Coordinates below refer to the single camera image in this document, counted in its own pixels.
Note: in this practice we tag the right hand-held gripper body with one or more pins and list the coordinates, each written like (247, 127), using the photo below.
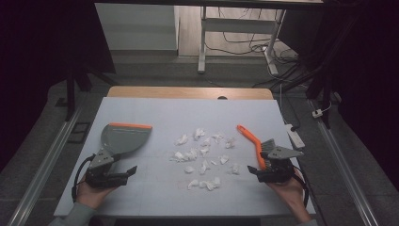
(277, 169)

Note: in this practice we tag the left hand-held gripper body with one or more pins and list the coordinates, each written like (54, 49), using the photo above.
(102, 160)

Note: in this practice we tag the grey dustpan with orange edge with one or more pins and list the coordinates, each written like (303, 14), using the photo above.
(125, 138)

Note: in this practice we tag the orange brush with grey bristles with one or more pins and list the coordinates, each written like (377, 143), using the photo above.
(252, 141)

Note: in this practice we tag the white paper scraps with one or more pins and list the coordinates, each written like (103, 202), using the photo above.
(192, 154)

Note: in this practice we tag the person's right hand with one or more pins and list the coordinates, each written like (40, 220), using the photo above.
(293, 194)

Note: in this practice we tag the person's left hand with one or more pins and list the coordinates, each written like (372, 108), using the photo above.
(91, 196)

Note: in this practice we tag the white table mat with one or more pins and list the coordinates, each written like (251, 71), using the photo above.
(163, 116)

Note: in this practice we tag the small white plug adapter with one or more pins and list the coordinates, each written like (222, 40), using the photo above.
(316, 113)

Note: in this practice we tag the black metal stand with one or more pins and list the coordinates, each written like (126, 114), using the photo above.
(70, 91)

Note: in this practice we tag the wooden table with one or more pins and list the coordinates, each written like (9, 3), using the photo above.
(175, 92)

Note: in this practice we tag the grey cabinet panel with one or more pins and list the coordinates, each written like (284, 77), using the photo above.
(136, 26)

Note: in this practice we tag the black square frame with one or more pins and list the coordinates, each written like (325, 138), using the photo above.
(79, 132)

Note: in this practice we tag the aluminium rail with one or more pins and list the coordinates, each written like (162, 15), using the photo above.
(345, 163)
(47, 163)

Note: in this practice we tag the white metal desk frame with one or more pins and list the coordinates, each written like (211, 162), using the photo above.
(238, 25)

